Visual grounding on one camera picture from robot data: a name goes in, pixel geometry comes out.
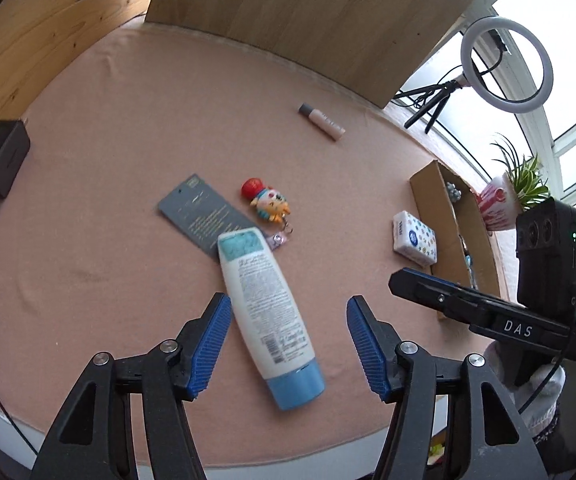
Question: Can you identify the clear blue spray bottle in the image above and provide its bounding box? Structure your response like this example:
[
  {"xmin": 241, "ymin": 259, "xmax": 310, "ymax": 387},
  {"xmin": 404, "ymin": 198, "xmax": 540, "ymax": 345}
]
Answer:
[{"xmin": 460, "ymin": 236, "xmax": 478, "ymax": 289}]

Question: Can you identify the white blue lotion tube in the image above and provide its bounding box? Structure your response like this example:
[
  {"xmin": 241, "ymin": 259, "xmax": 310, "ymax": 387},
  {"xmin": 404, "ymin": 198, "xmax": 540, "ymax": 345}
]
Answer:
[{"xmin": 217, "ymin": 228, "xmax": 326, "ymax": 411}]

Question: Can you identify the cartoon doll keychain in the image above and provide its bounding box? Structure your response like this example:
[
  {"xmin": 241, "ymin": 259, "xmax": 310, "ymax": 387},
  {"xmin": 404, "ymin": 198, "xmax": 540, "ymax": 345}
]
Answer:
[{"xmin": 240, "ymin": 178, "xmax": 293, "ymax": 234}]

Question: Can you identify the small pink bottle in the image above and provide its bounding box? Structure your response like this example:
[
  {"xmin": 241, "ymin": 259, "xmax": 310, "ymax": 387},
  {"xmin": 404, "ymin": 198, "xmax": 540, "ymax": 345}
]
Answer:
[{"xmin": 297, "ymin": 103, "xmax": 345, "ymax": 141}]

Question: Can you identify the white massager with grey balls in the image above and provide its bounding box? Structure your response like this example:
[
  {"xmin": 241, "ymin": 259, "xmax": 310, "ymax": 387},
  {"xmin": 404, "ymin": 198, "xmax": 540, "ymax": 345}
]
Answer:
[{"xmin": 445, "ymin": 182, "xmax": 462, "ymax": 204}]

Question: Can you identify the white gloved right hand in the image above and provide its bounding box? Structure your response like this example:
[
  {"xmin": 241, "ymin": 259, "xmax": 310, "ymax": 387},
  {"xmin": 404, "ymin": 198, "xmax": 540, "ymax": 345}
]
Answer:
[{"xmin": 484, "ymin": 341, "xmax": 566, "ymax": 438}]

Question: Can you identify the brown cardboard box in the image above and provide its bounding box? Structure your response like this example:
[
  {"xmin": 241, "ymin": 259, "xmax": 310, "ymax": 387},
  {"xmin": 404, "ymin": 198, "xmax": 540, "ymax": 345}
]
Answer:
[{"xmin": 409, "ymin": 160, "xmax": 507, "ymax": 298}]

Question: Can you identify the patterned tissue pack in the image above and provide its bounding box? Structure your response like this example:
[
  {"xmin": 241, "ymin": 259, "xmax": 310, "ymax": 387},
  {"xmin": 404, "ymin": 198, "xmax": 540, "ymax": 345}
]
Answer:
[{"xmin": 393, "ymin": 210, "xmax": 437, "ymax": 268}]

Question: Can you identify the red white ceramic pot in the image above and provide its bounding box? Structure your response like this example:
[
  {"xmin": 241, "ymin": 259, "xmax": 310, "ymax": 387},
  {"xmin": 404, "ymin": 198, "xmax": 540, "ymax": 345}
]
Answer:
[{"xmin": 475, "ymin": 174, "xmax": 522, "ymax": 232}]

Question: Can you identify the dark grey card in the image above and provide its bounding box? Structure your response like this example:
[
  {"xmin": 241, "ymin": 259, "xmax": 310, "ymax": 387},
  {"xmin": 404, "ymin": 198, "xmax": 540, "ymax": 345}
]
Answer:
[{"xmin": 158, "ymin": 174, "xmax": 255, "ymax": 260}]

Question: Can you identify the spider plant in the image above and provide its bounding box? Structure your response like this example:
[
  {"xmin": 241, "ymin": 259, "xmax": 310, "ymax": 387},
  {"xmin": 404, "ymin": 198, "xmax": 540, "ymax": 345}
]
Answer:
[{"xmin": 492, "ymin": 136, "xmax": 551, "ymax": 211}]

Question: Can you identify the black tripod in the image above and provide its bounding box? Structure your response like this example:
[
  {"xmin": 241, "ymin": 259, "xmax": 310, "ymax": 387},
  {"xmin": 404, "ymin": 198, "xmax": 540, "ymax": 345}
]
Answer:
[{"xmin": 391, "ymin": 74, "xmax": 470, "ymax": 133}]

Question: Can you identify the light wooden board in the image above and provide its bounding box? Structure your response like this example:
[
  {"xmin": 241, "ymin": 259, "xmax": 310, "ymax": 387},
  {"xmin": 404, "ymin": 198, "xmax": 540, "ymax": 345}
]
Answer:
[{"xmin": 146, "ymin": 0, "xmax": 473, "ymax": 107}]

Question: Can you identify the black power adapter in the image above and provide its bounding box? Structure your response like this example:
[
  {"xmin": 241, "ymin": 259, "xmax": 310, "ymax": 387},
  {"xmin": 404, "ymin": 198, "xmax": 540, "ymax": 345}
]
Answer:
[{"xmin": 0, "ymin": 119, "xmax": 31, "ymax": 198}]

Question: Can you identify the pine slatted board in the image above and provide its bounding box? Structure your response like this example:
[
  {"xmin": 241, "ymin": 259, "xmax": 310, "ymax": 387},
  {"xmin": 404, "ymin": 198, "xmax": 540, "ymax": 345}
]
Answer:
[{"xmin": 0, "ymin": 0, "xmax": 150, "ymax": 120}]

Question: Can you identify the white ring light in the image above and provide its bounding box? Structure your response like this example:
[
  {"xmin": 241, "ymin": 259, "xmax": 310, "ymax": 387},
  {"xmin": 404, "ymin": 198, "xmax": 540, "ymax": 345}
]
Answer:
[{"xmin": 459, "ymin": 15, "xmax": 555, "ymax": 115}]

